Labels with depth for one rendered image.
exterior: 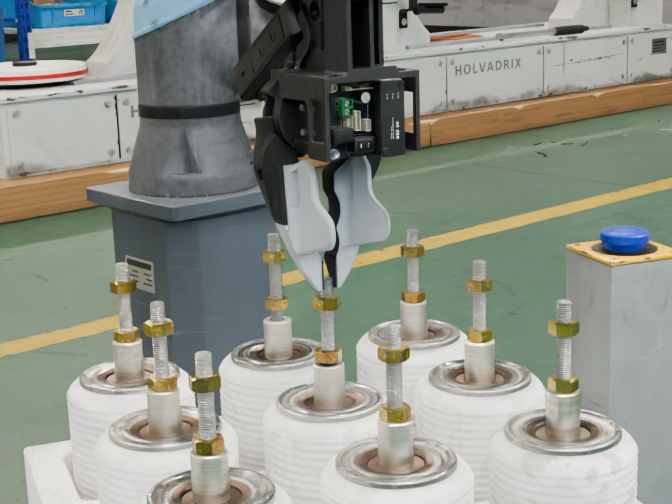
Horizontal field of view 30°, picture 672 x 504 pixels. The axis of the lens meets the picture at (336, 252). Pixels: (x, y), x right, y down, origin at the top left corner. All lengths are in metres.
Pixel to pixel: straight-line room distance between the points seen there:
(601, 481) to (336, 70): 0.30
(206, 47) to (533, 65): 2.75
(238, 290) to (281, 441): 0.58
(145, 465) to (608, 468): 0.29
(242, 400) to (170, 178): 0.48
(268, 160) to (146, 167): 0.61
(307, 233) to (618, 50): 3.64
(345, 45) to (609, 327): 0.37
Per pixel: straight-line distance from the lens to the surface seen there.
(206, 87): 1.41
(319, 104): 0.79
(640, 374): 1.06
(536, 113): 3.99
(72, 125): 3.00
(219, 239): 1.40
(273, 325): 0.98
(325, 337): 0.87
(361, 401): 0.89
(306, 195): 0.82
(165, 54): 1.40
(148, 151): 1.43
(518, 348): 1.82
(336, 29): 0.78
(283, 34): 0.83
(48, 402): 1.69
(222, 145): 1.41
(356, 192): 0.85
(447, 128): 3.69
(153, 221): 1.41
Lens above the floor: 0.56
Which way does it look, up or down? 14 degrees down
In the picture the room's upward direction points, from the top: 2 degrees counter-clockwise
